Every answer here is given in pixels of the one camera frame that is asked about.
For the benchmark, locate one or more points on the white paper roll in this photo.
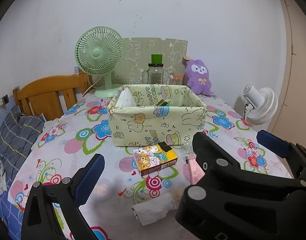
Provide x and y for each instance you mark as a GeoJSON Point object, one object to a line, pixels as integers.
{"type": "Point", "coordinates": [153, 210]}

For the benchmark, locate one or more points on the clear plastic bag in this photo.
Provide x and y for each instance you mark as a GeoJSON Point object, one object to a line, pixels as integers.
{"type": "Point", "coordinates": [185, 151]}

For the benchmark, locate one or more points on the white standing fan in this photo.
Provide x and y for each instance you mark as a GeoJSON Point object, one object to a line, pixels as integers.
{"type": "Point", "coordinates": [264, 105]}

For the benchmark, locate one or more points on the blue bed sheet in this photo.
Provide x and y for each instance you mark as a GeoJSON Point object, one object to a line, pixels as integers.
{"type": "Point", "coordinates": [8, 212]}

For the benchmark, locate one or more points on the small glass jar orange lid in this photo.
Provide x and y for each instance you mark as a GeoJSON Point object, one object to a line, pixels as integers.
{"type": "Point", "coordinates": [176, 80]}

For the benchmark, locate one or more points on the pink comb packet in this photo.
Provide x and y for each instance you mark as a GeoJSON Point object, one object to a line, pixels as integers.
{"type": "Point", "coordinates": [195, 170]}

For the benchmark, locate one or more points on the glass jar mug green lid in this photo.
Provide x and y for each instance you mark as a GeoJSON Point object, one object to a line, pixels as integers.
{"type": "Point", "coordinates": [155, 73]}

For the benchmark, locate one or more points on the cartoon printed carton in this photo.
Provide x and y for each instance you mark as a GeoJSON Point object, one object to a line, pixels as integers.
{"type": "Point", "coordinates": [153, 161]}

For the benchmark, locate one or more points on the green desk fan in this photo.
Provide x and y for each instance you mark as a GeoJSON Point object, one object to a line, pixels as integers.
{"type": "Point", "coordinates": [96, 52]}

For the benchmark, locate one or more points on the green printed board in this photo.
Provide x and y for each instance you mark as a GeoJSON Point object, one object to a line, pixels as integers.
{"type": "Point", "coordinates": [135, 52]}

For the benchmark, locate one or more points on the green tissue packet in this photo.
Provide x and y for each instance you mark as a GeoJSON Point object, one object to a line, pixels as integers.
{"type": "Point", "coordinates": [163, 102]}

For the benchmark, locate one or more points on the wall socket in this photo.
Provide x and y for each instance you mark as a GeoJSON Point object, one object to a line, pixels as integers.
{"type": "Point", "coordinates": [3, 101]}

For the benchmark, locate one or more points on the beige door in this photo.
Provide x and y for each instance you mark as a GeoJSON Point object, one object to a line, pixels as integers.
{"type": "Point", "coordinates": [297, 67]}

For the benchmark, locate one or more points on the yellow printed fabric storage box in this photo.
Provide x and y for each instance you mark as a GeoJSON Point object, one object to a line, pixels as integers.
{"type": "Point", "coordinates": [143, 122]}

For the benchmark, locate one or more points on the grey plaid pillow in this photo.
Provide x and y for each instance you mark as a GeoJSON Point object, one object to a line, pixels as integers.
{"type": "Point", "coordinates": [18, 140]}

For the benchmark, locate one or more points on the wooden bed headboard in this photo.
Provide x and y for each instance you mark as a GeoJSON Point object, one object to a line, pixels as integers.
{"type": "Point", "coordinates": [45, 90]}

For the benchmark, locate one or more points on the purple plush rabbit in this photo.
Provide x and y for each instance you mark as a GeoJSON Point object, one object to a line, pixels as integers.
{"type": "Point", "coordinates": [199, 77]}

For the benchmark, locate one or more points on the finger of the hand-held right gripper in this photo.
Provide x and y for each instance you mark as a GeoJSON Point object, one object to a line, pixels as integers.
{"type": "Point", "coordinates": [272, 142]}
{"type": "Point", "coordinates": [213, 152]}

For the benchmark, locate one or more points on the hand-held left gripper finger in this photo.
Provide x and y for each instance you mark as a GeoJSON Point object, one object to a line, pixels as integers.
{"type": "Point", "coordinates": [91, 177]}

